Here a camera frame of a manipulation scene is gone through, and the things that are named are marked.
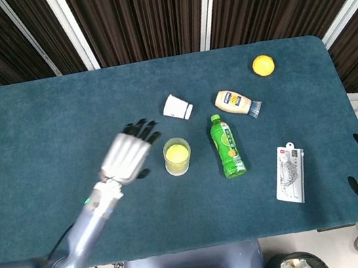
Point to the white paper cup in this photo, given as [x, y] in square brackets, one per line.
[174, 107]

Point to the thin grey-white frame post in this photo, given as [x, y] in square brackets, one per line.
[29, 38]

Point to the black trash bin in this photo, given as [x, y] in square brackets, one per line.
[273, 266]

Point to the cream mayonnaise squeeze bottle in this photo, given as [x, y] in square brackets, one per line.
[233, 101]

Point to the wide white frame post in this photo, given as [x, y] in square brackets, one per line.
[70, 28]

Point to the blue-grey table cloth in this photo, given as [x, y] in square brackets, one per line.
[44, 129]

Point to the clear plastic tube container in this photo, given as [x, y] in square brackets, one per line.
[166, 143]

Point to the white packaged item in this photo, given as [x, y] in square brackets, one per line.
[290, 173]

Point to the dark brown pleated curtain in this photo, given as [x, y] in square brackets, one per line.
[144, 9]

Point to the yellow lemon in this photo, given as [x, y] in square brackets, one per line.
[263, 65]

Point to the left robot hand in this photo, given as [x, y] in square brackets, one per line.
[124, 157]

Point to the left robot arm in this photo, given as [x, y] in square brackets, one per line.
[78, 233]

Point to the green lime drink bottle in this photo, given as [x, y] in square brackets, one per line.
[227, 146]

